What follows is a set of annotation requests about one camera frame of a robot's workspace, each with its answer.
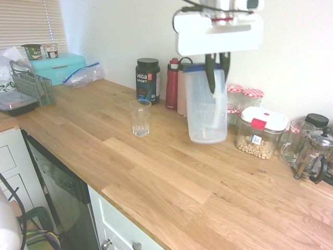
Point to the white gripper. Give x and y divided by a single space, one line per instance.
218 39

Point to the clear pitcher blue lid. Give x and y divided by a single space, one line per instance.
203 117

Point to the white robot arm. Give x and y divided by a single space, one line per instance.
7 224

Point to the pink water bottle black lid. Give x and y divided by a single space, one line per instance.
181 99

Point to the red water bottle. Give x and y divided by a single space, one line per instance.
171 88

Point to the glass jar red checkered lid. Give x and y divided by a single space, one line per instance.
234 89
251 93

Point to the black protein powder tub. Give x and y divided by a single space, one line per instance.
147 78

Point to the cereal container white lid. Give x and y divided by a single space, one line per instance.
260 145

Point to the clear drinking glass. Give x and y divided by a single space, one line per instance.
140 122

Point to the clear glass mug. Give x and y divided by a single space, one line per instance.
294 145

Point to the jar with black lid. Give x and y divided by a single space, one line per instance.
317 119

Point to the glass french press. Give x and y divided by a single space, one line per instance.
317 153

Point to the clear zip bag blue seal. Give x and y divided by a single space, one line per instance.
83 76

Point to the teal bread box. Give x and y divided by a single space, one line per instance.
52 69

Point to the brown white yogurt cup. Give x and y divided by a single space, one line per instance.
50 52

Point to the white blind wand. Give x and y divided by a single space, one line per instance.
49 20

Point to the grey cutlery basket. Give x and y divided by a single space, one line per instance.
39 91

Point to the white cabinet with knobs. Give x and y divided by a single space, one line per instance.
114 224

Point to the green oatmeal cup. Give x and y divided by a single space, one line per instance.
33 52

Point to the black dishwasher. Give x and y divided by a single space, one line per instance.
65 187

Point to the silver cabinet knob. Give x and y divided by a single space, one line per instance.
136 246
106 244

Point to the white window blinds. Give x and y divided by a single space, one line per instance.
23 23

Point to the black takeout container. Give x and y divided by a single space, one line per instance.
18 108

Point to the white plastic bag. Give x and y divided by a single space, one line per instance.
6 73

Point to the white panelled cabinet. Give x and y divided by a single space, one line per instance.
13 161

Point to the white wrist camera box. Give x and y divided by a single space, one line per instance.
251 4

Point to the dark green metal frame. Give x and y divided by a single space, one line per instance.
41 212

